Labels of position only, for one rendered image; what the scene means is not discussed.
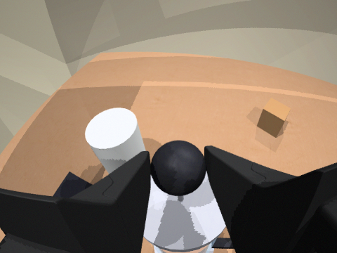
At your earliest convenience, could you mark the white cylinder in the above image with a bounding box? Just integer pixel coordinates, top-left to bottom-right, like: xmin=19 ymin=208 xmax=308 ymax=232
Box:
xmin=85 ymin=108 xmax=146 ymax=174

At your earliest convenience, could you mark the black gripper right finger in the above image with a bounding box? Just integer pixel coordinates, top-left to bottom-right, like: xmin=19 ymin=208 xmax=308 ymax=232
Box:
xmin=204 ymin=145 xmax=337 ymax=253

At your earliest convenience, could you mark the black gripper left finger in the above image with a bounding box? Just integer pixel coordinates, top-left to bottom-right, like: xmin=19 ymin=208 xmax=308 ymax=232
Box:
xmin=0 ymin=151 xmax=151 ymax=253

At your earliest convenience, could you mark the dark grey flat rectangular slab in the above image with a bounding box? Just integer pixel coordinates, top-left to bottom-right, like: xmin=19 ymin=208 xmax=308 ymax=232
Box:
xmin=53 ymin=172 xmax=92 ymax=197

